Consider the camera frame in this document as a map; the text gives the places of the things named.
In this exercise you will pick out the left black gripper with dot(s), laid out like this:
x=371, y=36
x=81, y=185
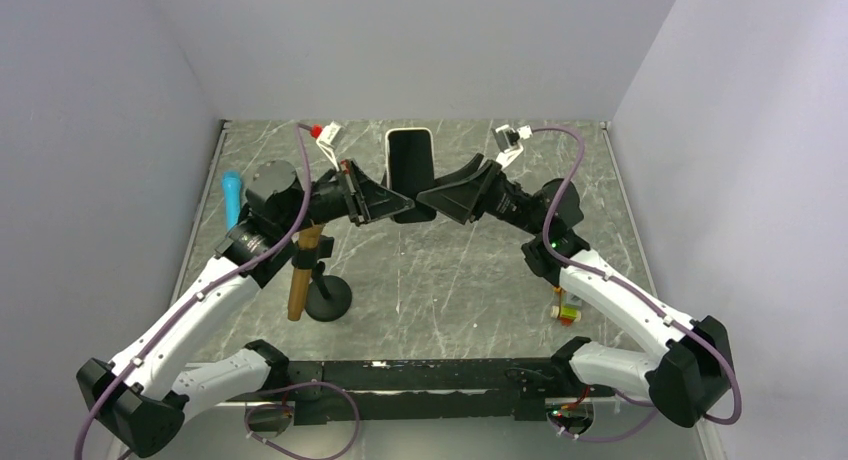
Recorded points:
x=369, y=201

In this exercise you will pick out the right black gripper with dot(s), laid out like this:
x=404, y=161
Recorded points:
x=466, y=198

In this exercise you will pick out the black smartphone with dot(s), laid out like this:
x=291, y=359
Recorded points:
x=411, y=165

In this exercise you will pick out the beige phone case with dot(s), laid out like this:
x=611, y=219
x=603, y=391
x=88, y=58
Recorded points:
x=409, y=129

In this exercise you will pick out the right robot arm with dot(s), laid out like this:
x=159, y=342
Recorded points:
x=684, y=366

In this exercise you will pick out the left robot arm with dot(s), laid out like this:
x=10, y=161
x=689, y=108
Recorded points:
x=145, y=393

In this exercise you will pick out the gold microphone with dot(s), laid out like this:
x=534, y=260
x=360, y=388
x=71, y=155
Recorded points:
x=308, y=241

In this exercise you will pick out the black microphone stand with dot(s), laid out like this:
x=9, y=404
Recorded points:
x=329, y=296

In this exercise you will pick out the blue toy microphone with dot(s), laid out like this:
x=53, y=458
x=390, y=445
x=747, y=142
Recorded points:
x=231, y=184

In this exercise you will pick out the colourful toy brick assembly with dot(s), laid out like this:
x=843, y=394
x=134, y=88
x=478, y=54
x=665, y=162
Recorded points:
x=568, y=308

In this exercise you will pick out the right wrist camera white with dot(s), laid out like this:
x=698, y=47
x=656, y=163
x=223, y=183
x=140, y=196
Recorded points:
x=509, y=141

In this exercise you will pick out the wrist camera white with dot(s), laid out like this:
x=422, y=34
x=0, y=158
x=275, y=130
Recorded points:
x=509, y=141
x=326, y=137

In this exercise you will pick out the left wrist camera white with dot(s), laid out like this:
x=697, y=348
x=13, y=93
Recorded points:
x=326, y=137

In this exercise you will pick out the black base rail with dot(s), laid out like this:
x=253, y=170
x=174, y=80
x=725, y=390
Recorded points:
x=523, y=389

